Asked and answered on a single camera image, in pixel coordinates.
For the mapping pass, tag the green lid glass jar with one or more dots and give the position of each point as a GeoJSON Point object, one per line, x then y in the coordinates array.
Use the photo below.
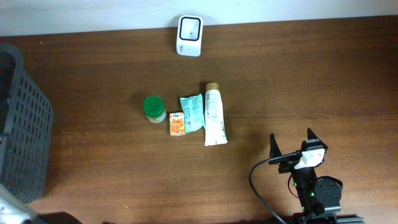
{"type": "Point", "coordinates": [154, 109]}

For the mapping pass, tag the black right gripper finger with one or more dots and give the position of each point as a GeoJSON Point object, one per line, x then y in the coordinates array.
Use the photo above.
{"type": "Point", "coordinates": [311, 136]}
{"type": "Point", "coordinates": [274, 150]}

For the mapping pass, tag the small orange juice carton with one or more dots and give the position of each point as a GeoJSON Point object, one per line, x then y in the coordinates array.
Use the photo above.
{"type": "Point", "coordinates": [177, 124]}

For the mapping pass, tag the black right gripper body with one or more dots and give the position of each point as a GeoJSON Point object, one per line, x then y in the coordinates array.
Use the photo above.
{"type": "Point", "coordinates": [287, 167]}

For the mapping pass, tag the dark grey plastic basket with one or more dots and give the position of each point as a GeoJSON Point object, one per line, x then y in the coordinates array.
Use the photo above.
{"type": "Point", "coordinates": [26, 126]}

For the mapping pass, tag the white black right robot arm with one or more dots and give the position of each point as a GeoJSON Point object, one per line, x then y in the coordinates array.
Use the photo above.
{"type": "Point", "coordinates": [319, 196]}

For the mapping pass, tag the white barcode scanner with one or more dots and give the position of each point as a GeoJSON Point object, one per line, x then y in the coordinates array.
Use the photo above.
{"type": "Point", "coordinates": [189, 36]}

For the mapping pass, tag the white tube with gold cap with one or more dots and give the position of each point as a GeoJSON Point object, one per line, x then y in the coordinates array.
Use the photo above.
{"type": "Point", "coordinates": [214, 119]}

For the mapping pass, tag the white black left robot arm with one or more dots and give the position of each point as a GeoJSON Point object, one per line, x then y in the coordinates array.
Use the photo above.
{"type": "Point", "coordinates": [14, 211]}

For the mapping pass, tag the teal wet wipes pack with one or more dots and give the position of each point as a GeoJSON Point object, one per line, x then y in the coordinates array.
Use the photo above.
{"type": "Point", "coordinates": [193, 113]}

